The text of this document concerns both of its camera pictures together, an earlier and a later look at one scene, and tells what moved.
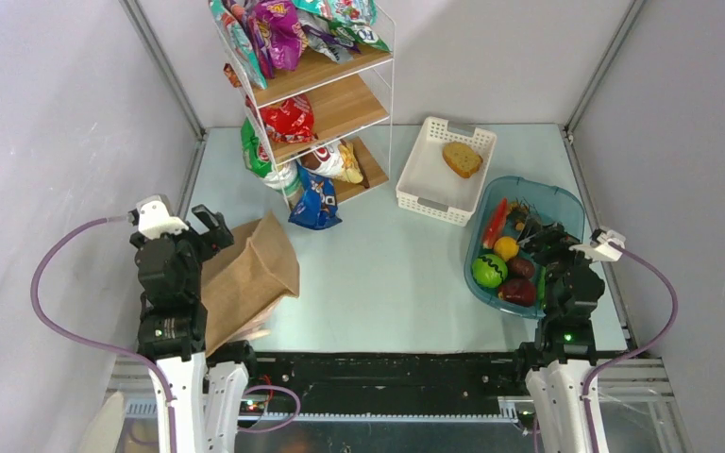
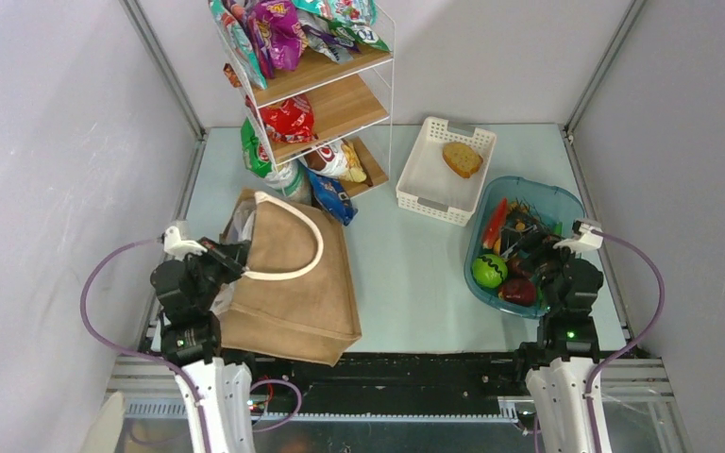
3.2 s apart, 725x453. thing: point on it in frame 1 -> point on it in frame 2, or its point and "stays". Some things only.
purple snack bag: [278, 34] stays
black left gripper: [218, 232] -> [229, 256]
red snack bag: [290, 121] stays
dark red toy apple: [520, 292] stays
